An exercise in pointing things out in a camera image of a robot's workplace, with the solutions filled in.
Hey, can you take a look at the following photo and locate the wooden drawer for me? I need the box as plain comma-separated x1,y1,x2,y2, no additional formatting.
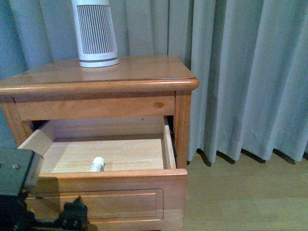
20,116,187,231

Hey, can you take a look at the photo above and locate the white medicine bottle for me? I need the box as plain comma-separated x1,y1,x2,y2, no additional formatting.
89,156,105,172

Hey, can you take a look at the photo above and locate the wooden nightstand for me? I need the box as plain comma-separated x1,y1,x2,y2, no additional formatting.
0,54,200,231

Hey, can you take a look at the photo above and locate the white slatted air purifier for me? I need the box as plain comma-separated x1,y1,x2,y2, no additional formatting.
71,0,119,68

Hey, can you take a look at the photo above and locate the grey curtain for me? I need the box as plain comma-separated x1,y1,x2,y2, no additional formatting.
0,0,308,167

